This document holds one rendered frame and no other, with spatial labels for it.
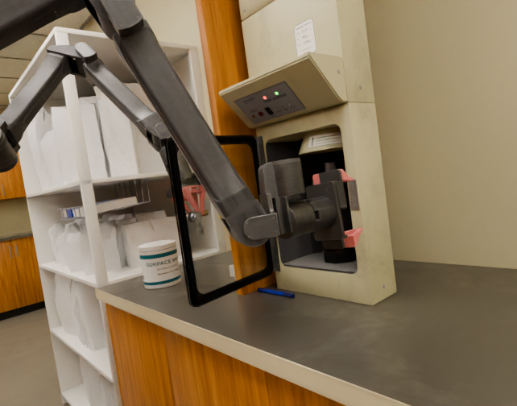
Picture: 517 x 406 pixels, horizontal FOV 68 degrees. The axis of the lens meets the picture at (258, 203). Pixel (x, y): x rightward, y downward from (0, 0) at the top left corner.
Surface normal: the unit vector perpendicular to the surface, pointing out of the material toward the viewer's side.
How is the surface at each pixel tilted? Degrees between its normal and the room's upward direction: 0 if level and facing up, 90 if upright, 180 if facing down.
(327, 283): 90
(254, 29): 90
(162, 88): 88
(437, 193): 90
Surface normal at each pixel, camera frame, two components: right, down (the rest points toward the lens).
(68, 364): 0.65, -0.04
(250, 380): -0.74, 0.15
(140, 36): 0.39, 0.17
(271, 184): 0.24, -0.03
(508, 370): -0.14, -0.99
